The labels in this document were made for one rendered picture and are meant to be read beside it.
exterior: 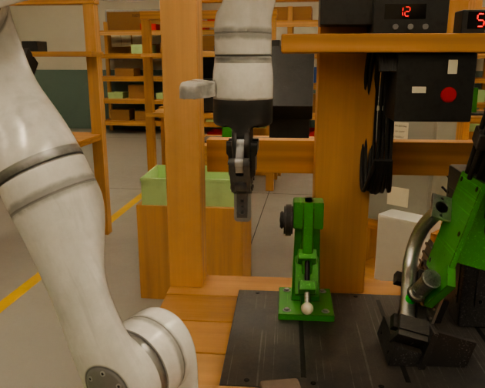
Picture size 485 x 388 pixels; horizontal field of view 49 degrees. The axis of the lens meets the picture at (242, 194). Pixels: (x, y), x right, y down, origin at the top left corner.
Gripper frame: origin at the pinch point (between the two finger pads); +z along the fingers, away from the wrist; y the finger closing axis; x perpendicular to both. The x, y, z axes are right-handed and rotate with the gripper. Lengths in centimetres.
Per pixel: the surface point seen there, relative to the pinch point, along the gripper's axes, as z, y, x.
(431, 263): 22, 37, -36
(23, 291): 130, 242, 165
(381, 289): 42, 68, -32
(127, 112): 87, 991, 315
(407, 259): 23, 42, -32
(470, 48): -21, 54, -44
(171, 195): 16, 66, 24
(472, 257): 17, 29, -41
